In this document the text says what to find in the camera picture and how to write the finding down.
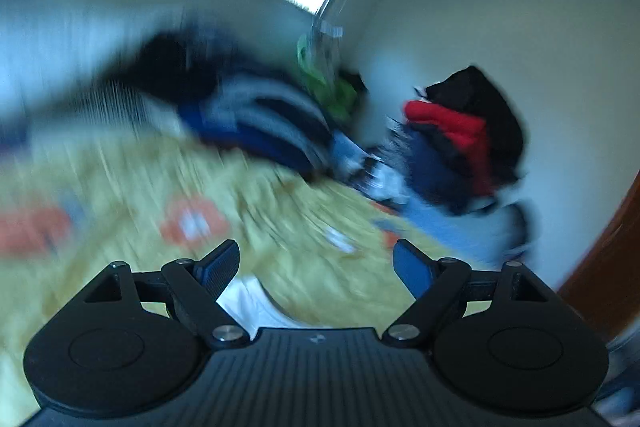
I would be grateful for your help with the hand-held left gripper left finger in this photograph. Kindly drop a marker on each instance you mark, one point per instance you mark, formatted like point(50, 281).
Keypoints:
point(220, 264)

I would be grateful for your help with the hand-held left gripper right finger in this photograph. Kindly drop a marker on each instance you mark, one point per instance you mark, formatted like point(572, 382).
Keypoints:
point(411, 267)

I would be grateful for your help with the white garment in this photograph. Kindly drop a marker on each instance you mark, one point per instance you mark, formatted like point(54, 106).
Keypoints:
point(250, 307)

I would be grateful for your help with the pile of red and black clothes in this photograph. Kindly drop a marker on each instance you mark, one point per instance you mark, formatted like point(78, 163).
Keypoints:
point(465, 137)

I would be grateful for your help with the pile of dark striped clothes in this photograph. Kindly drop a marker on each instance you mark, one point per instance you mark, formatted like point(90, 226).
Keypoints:
point(260, 117)

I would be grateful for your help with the blue cloth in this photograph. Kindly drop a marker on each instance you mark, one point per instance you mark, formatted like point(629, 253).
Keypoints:
point(450, 227)

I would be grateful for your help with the yellow printed bedspread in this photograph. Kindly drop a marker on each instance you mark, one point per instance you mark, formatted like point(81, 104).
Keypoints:
point(280, 207)

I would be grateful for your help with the brown wooden door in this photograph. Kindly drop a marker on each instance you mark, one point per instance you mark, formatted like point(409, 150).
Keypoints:
point(605, 262)

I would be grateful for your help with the green plastic object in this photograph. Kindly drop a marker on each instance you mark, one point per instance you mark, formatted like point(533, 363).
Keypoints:
point(325, 82)

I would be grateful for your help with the white quilted blanket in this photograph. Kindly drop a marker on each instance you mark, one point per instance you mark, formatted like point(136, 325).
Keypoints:
point(60, 57)

